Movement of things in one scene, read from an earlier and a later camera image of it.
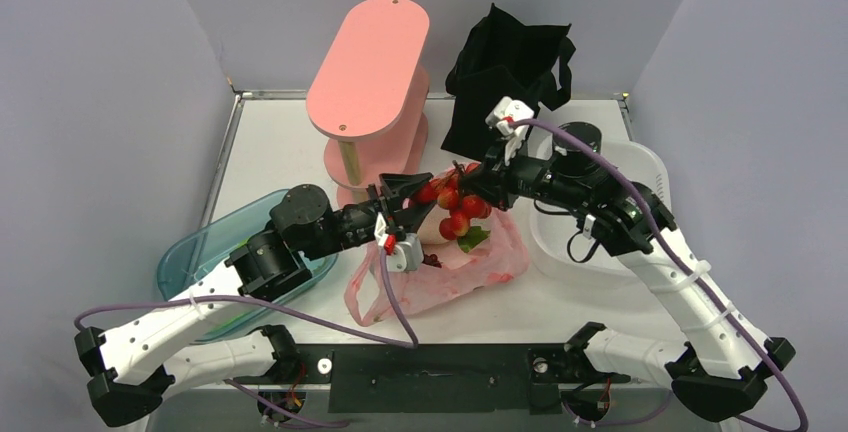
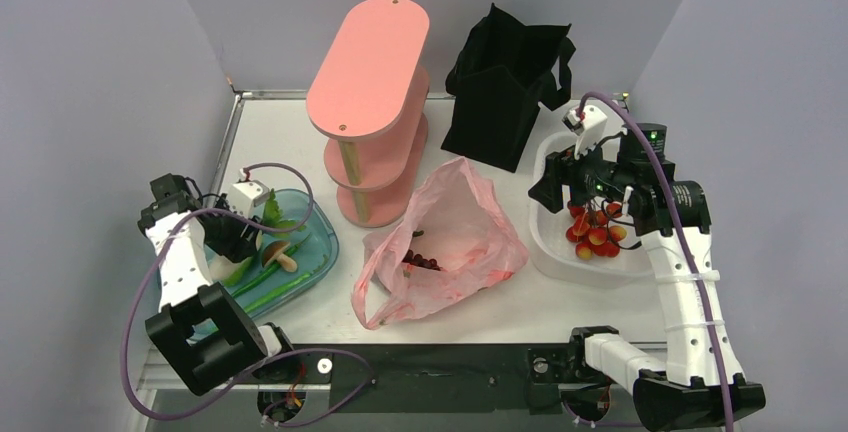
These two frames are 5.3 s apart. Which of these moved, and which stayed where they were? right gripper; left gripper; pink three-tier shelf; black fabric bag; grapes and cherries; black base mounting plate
Moved: right gripper; grapes and cherries; left gripper
Stayed: pink three-tier shelf; black fabric bag; black base mounting plate
